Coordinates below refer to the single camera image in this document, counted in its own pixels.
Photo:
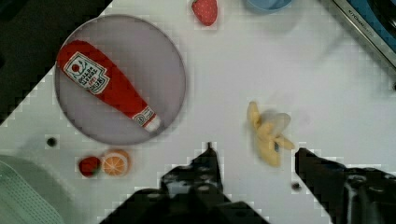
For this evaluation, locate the red plush strawberry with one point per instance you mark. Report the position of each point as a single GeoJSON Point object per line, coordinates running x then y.
{"type": "Point", "coordinates": [206, 11]}

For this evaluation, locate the orange slice toy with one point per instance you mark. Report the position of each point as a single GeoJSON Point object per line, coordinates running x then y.
{"type": "Point", "coordinates": [116, 162]}

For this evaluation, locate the small red toy strawberry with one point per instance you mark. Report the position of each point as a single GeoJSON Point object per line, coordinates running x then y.
{"type": "Point", "coordinates": [89, 166]}

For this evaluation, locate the red plush ketchup bottle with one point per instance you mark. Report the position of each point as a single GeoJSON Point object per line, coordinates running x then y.
{"type": "Point", "coordinates": [94, 72]}

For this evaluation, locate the grey round plate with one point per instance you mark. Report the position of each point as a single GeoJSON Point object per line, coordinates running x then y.
{"type": "Point", "coordinates": [149, 59]}

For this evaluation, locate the blue bowl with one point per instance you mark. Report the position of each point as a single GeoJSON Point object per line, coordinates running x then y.
{"type": "Point", "coordinates": [267, 6]}

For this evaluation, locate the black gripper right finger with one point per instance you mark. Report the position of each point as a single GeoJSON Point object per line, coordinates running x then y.
{"type": "Point", "coordinates": [349, 195]}

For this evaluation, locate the yellow plush peeled banana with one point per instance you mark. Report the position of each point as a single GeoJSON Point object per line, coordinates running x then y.
{"type": "Point", "coordinates": [269, 138]}

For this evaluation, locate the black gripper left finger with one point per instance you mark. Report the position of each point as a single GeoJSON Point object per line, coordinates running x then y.
{"type": "Point", "coordinates": [188, 194]}

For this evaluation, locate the pale green dish rack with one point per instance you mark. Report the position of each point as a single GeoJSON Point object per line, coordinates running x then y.
{"type": "Point", "coordinates": [30, 195]}

